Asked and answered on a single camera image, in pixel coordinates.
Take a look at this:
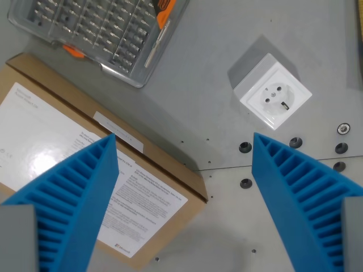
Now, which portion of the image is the orange handled precision screwdriver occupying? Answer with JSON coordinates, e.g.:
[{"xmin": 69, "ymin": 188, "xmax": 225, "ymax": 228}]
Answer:
[{"xmin": 143, "ymin": 0, "xmax": 178, "ymax": 69}]

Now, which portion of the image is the small white sticker label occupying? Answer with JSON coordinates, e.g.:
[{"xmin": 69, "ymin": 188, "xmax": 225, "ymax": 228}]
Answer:
[{"xmin": 93, "ymin": 110, "xmax": 145, "ymax": 153}]

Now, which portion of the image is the brown cardboard box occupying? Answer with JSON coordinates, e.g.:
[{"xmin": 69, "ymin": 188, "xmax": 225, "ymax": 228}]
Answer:
[{"xmin": 0, "ymin": 52, "xmax": 210, "ymax": 271}]

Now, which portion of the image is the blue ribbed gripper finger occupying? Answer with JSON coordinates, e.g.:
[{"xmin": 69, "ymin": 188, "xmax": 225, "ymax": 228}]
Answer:
[
  {"xmin": 251, "ymin": 132, "xmax": 363, "ymax": 272},
  {"xmin": 0, "ymin": 133, "xmax": 119, "ymax": 272}
]

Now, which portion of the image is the clear plastic bit set case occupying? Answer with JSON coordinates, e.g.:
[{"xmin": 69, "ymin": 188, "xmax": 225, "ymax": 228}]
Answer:
[{"xmin": 7, "ymin": 0, "xmax": 190, "ymax": 88}]

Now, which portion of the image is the white wall socket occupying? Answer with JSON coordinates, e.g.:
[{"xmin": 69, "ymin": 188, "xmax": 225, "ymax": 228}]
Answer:
[{"xmin": 232, "ymin": 53, "xmax": 313, "ymax": 131}]

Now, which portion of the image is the orange case latch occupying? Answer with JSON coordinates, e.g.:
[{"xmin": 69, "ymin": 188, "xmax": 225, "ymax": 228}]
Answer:
[{"xmin": 62, "ymin": 44, "xmax": 86, "ymax": 60}]

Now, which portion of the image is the large white printed label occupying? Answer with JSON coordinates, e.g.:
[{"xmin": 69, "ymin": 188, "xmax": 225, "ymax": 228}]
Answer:
[{"xmin": 0, "ymin": 82, "xmax": 189, "ymax": 259}]

